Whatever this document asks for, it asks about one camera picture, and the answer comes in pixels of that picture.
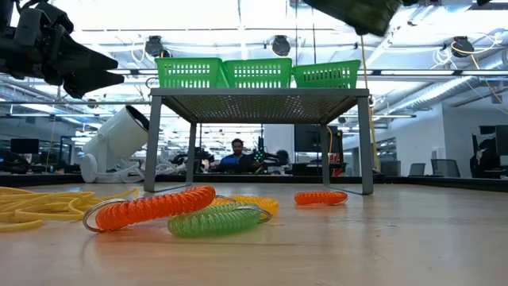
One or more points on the black background robot arm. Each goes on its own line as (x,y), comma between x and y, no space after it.
(270,159)
(198,157)

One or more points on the grey office chair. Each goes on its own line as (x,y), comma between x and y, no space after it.
(416,170)
(445,168)

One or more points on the small black monitor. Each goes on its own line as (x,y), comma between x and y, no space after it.
(24,146)

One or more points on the white cylindrical device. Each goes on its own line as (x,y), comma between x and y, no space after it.
(119,139)

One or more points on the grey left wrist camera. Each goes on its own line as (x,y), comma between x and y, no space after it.
(28,25)

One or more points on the yellow green crayon box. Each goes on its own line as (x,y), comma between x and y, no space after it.
(357,14)

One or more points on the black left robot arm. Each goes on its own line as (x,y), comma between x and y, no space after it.
(5,12)

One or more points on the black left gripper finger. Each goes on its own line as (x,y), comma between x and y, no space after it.
(87,59)
(91,81)

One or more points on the grey perforated metal shelf riser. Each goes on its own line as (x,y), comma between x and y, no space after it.
(258,92)

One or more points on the black monitor edge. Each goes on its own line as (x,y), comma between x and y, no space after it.
(502,139)

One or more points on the green slotted plastic basket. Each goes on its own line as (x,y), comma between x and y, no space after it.
(258,73)
(190,73)
(325,75)

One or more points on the person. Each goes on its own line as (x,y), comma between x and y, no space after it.
(237,161)

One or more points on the large black monitor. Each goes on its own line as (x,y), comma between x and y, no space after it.
(307,139)

